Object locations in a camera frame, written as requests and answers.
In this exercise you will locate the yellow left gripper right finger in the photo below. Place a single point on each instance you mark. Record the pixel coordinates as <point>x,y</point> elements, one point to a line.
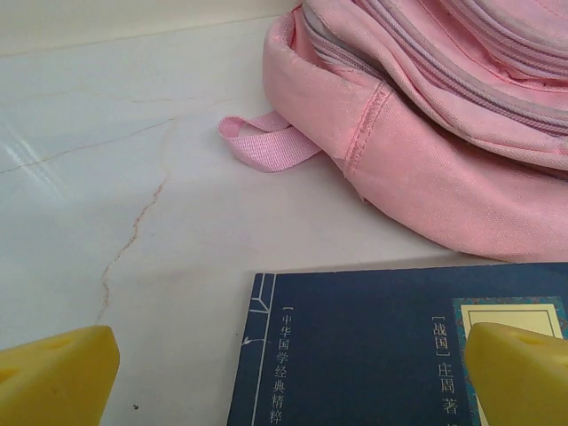
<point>523,381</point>

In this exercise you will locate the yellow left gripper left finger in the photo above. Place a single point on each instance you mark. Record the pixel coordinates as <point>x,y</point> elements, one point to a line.
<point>53,381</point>

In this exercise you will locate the navy book with yellow label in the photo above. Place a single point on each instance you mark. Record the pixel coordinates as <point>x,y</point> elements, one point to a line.
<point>355,355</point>

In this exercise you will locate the pink student backpack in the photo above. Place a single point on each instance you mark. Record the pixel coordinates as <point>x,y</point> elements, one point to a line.
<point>421,155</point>

